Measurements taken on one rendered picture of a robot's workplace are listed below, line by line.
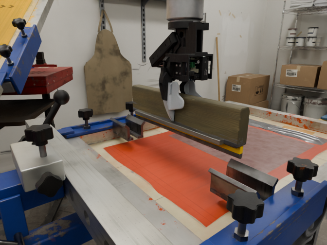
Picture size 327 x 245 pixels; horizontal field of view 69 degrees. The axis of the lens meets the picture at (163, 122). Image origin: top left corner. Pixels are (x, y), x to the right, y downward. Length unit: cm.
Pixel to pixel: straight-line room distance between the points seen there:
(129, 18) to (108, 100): 90
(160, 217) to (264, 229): 15
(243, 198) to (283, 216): 9
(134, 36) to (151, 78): 53
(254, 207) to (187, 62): 29
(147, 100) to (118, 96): 204
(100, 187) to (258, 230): 23
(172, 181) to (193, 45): 29
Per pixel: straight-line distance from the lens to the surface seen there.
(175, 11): 51
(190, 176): 57
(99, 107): 260
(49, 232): 53
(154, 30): 298
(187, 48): 50
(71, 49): 253
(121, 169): 60
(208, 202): 49
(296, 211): 43
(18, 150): 47
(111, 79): 264
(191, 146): 73
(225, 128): 46
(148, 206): 42
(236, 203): 32
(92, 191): 38
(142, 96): 65
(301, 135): 91
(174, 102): 52
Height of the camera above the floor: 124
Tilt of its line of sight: 18 degrees down
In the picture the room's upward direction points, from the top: straight up
